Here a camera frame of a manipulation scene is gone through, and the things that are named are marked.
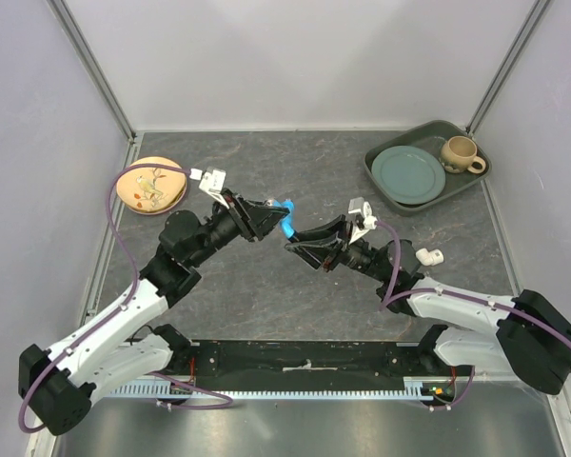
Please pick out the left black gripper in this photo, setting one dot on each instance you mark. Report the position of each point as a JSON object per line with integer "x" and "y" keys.
{"x": 256, "y": 219}

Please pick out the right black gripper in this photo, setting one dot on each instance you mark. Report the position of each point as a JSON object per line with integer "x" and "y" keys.
{"x": 325, "y": 254}

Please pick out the blue water faucet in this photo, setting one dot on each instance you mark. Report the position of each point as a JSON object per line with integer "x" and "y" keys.
{"x": 286, "y": 219}

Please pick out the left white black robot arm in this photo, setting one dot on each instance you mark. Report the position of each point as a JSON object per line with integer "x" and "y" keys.
{"x": 62, "y": 383}

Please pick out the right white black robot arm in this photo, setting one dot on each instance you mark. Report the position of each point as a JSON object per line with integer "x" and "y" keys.
{"x": 523, "y": 335}

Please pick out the white pvc elbow right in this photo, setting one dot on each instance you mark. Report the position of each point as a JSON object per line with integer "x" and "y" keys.
{"x": 429, "y": 258}

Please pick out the teal round plate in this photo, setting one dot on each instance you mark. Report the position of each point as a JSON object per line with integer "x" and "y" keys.
{"x": 408, "y": 175}

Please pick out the dark green rectangular tray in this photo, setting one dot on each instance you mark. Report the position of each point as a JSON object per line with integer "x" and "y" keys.
{"x": 430, "y": 137}

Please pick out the orange bird pattern plate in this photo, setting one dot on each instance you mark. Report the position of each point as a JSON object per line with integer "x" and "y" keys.
{"x": 154, "y": 189}

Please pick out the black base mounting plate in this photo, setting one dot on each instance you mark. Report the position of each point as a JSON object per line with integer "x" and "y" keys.
{"x": 280, "y": 366}

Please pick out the beige ceramic mug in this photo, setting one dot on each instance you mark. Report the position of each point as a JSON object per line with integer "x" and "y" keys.
{"x": 460, "y": 154}

